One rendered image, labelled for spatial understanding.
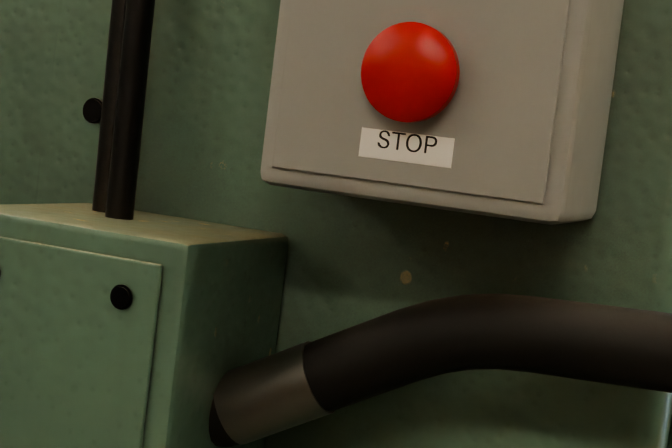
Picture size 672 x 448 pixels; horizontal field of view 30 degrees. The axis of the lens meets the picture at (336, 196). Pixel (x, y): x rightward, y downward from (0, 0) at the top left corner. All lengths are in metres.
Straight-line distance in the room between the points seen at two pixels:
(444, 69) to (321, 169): 0.05
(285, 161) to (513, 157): 0.07
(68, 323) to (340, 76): 0.12
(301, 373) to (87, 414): 0.07
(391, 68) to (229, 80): 0.11
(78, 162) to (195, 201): 0.09
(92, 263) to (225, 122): 0.10
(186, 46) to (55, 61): 0.09
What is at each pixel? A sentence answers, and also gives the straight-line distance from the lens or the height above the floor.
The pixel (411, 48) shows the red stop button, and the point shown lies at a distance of 0.37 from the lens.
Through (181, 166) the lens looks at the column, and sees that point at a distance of 0.48.
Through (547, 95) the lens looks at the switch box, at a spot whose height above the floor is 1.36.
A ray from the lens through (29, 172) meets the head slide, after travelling 0.57.
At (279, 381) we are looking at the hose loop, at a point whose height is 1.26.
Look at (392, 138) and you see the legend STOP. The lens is 0.38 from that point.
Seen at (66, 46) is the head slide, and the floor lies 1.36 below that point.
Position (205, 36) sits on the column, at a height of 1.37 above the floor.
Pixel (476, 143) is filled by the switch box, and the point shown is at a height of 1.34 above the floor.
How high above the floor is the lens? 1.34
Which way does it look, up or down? 3 degrees down
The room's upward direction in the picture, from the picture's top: 7 degrees clockwise
